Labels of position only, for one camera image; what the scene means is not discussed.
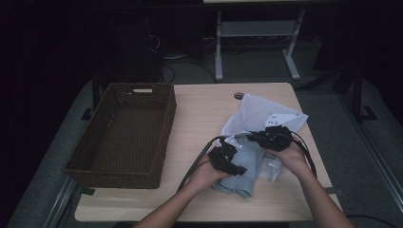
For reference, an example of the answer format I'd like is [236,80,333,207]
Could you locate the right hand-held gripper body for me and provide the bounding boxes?
[258,112,301,152]

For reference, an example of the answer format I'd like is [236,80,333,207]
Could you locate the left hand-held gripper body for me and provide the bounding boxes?
[208,136,243,175]

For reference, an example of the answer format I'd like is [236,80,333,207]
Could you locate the light blue garment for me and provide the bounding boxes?
[211,141,268,200]

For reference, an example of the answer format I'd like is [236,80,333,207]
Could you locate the white mesh laundry bag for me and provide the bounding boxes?
[220,93,309,183]

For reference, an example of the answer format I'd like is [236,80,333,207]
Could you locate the brown wicker basket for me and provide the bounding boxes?
[62,83,178,190]

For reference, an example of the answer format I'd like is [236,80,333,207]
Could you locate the person's right hand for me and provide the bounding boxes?
[265,139,314,179]

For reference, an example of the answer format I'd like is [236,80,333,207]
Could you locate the person's left hand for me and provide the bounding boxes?
[188,154,229,194]

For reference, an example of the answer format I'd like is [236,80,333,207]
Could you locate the dark tape strip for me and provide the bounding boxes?
[79,186,96,197]
[323,186,345,196]

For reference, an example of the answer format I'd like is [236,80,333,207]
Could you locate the black metal stand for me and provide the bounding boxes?
[80,75,103,122]
[351,63,379,124]

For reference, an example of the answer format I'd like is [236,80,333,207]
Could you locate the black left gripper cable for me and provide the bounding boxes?
[177,135,228,191]

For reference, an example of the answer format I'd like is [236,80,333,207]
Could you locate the white metal desk frame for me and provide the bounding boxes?
[202,0,343,82]

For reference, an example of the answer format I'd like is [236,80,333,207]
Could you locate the black floor cables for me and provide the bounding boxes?
[161,56,219,84]

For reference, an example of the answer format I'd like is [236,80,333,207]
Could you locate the metal floor rail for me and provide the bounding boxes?
[42,176,79,228]
[336,94,403,214]

